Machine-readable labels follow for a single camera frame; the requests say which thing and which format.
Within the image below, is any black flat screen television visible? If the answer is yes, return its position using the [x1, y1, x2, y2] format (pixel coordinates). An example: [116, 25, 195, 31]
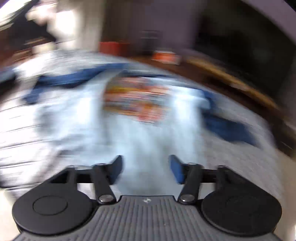
[194, 1, 295, 98]

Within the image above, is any black cylindrical speaker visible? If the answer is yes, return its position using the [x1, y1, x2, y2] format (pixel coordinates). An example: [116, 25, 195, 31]
[140, 30, 159, 56]

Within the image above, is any orange white tissue box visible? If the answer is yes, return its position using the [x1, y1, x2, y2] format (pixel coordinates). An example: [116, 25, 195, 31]
[152, 51, 181, 65]

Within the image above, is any silver quilted table cover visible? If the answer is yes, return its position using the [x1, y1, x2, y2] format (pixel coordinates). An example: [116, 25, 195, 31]
[0, 49, 285, 204]

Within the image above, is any wooden TV cabinet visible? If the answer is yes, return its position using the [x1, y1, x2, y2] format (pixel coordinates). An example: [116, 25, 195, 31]
[131, 55, 295, 157]

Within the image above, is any red plant pot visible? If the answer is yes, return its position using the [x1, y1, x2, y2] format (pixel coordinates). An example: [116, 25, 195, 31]
[99, 41, 130, 57]

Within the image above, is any blue raglan graphic shirt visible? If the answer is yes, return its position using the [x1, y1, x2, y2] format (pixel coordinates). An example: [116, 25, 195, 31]
[24, 63, 256, 196]

